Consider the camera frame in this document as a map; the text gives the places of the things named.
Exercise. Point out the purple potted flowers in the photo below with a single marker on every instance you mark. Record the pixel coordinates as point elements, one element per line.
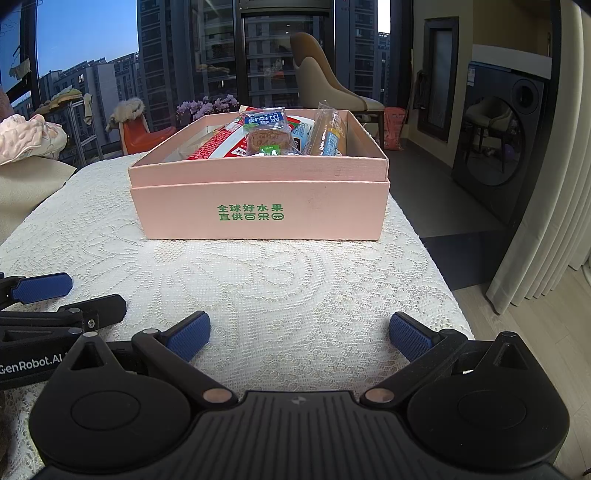
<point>203,108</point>

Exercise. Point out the long clear biscuit packet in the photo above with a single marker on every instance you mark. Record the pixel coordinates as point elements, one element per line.
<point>323,134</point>

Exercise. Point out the pink bag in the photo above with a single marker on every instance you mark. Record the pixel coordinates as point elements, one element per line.
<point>395,129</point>

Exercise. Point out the pink fluffy blanket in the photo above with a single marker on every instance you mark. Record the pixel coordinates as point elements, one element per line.
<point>27,138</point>

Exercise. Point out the white shelf board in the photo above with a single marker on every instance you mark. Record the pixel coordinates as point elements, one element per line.
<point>512,57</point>

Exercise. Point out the orange toy horse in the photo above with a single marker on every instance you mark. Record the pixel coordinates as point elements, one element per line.
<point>138,136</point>

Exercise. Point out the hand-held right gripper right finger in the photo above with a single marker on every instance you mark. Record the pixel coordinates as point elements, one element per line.
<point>411,334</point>

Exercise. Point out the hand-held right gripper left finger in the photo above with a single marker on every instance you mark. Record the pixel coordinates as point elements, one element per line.
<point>189,334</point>

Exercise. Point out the beige brown chair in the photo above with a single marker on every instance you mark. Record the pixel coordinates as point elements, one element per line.
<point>323,78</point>

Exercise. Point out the beige cushion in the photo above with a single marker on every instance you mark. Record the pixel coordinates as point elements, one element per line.
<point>27,194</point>

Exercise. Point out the cream curtain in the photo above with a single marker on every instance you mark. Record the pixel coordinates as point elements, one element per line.
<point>568,161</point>

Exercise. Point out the red white-label snack packet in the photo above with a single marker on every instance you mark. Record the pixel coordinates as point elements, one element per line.
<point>217,145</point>

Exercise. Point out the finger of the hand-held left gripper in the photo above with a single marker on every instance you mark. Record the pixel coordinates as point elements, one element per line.
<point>41,286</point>
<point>101,309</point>

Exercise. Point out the balcony drying rack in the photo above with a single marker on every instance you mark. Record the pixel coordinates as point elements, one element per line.
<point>69,115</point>

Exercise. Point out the round pastry packet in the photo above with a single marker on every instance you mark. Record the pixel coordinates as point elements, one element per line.
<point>268,138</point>

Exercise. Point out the dark washing machine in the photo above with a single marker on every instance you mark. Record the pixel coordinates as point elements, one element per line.
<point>503,138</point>

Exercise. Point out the pink cardboard box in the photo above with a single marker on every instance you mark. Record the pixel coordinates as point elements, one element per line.
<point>323,207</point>

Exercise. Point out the black framed glass door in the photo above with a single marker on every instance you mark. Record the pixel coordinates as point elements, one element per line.
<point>438,78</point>

